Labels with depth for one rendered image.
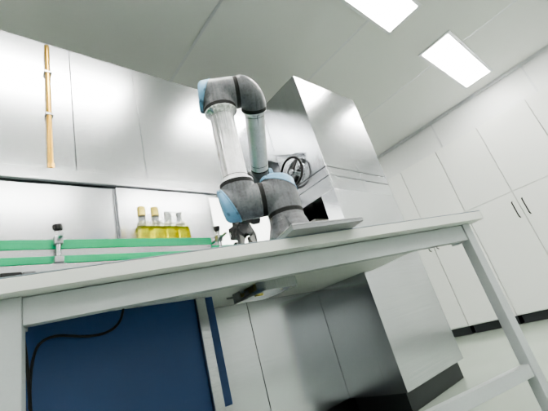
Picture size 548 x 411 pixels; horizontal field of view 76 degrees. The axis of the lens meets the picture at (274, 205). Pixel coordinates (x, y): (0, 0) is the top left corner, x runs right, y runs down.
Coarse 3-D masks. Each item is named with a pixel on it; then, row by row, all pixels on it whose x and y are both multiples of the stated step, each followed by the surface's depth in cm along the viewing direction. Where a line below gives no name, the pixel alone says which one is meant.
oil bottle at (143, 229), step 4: (136, 224) 147; (140, 224) 144; (144, 224) 146; (148, 224) 147; (136, 228) 146; (140, 228) 144; (144, 228) 145; (148, 228) 146; (136, 232) 146; (140, 232) 143; (144, 232) 144; (148, 232) 145; (136, 236) 145; (140, 236) 142; (144, 236) 143; (148, 236) 144; (152, 236) 145
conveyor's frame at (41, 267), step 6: (42, 264) 105; (48, 264) 106; (54, 264) 107; (60, 264) 108; (66, 264) 109; (72, 264) 110; (78, 264) 111; (84, 264) 112; (90, 264) 113; (0, 270) 98; (6, 270) 99; (12, 270) 100; (18, 270) 101; (24, 270) 102; (30, 270) 102; (36, 270) 103; (42, 270) 104; (48, 270) 105
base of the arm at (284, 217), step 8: (280, 208) 111; (288, 208) 111; (296, 208) 112; (272, 216) 112; (280, 216) 110; (288, 216) 109; (296, 216) 109; (304, 216) 112; (272, 224) 111; (280, 224) 109; (288, 224) 108; (272, 232) 110; (280, 232) 107
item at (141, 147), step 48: (0, 48) 159; (0, 96) 150; (96, 96) 180; (144, 96) 200; (192, 96) 226; (0, 144) 141; (96, 144) 168; (144, 144) 186; (192, 144) 207; (0, 192) 134; (48, 192) 145; (96, 192) 157; (192, 192) 190; (0, 240) 127
